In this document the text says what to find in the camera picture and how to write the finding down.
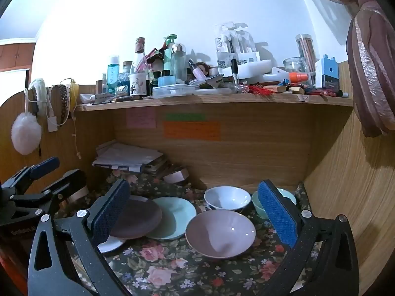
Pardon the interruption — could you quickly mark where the blue liquid bottle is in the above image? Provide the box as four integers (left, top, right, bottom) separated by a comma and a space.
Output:
107, 55, 120, 95

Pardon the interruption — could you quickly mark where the orange cap bottle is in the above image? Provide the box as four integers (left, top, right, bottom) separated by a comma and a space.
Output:
272, 71, 309, 84

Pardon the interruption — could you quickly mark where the brown plate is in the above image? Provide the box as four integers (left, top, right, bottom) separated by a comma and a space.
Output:
109, 198, 163, 239

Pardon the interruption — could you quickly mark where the white furry headband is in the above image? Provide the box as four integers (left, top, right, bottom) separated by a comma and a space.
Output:
28, 78, 48, 114

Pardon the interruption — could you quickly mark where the clear plastic container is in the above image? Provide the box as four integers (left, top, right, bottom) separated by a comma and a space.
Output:
152, 84, 196, 98

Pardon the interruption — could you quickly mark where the small pink box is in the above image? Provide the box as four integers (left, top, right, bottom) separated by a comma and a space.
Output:
163, 168, 189, 184

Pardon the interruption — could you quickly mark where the floral tablecloth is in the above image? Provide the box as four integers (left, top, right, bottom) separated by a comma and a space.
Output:
62, 166, 324, 296

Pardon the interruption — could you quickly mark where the pink sticky note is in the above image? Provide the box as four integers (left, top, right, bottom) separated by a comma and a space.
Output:
126, 109, 156, 129

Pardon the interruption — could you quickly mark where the wooden shelf board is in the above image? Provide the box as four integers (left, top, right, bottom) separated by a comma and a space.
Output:
76, 94, 354, 111

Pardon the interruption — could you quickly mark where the mint green plate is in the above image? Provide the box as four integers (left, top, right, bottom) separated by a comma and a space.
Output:
145, 197, 197, 241

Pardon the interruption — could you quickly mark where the wooden wall cabinet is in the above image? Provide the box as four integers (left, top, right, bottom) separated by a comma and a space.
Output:
0, 38, 36, 71

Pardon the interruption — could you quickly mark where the person's left forearm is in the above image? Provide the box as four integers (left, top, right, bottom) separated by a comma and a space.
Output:
0, 247, 28, 296

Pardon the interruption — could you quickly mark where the mint green bowl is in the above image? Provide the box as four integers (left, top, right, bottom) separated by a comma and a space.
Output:
251, 187, 297, 219

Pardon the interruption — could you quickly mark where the clear pencil tube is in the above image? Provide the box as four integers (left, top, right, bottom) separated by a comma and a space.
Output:
296, 34, 318, 85

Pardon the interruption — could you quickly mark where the white bowl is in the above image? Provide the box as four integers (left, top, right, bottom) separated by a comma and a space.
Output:
204, 186, 252, 213

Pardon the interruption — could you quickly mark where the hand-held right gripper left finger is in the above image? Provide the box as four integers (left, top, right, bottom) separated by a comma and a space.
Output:
28, 179, 132, 296

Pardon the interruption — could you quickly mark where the stack of papers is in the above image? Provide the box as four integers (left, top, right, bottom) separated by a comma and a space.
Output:
92, 142, 169, 173

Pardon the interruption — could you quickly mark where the pink bowl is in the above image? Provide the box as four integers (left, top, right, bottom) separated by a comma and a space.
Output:
185, 209, 257, 259

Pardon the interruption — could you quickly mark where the silver cap clear bottle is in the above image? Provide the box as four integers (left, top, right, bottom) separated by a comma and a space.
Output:
170, 44, 188, 82

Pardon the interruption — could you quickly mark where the brown patterned headband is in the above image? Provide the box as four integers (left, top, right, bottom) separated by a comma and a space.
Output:
51, 84, 70, 127

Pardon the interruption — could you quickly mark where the dark blue glass bottle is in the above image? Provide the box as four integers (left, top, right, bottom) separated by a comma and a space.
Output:
117, 62, 133, 97

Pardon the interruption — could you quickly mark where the green pump bottle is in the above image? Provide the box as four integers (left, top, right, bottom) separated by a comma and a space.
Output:
163, 35, 178, 77

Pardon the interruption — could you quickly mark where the tall clear corked bottle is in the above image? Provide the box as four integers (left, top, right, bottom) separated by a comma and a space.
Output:
130, 37, 149, 97

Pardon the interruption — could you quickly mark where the red tassel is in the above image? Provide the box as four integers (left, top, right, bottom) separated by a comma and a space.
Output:
247, 85, 276, 97

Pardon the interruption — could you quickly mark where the glass jar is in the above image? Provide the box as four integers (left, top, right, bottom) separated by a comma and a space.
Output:
283, 57, 309, 82

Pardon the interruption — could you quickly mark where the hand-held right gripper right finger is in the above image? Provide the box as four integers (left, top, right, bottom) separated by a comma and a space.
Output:
257, 179, 360, 296

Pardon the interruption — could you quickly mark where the white box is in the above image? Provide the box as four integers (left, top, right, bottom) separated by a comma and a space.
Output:
222, 59, 274, 79

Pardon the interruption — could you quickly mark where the brown curtain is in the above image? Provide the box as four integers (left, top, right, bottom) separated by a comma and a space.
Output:
282, 0, 395, 138

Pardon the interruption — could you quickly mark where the orange sticky note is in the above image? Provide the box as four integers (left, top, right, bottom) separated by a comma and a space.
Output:
162, 121, 222, 141

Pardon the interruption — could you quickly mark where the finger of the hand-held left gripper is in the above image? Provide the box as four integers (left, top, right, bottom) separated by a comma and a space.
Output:
11, 169, 88, 216
3, 157, 60, 192

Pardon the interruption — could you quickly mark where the green sticky note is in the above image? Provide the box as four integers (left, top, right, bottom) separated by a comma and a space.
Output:
166, 112, 206, 121

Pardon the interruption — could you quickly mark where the white fluffy puff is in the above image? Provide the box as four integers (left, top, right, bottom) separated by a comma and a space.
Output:
11, 112, 42, 155

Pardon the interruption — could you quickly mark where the brush blister pack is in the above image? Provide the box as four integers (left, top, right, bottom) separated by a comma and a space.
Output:
214, 23, 238, 68

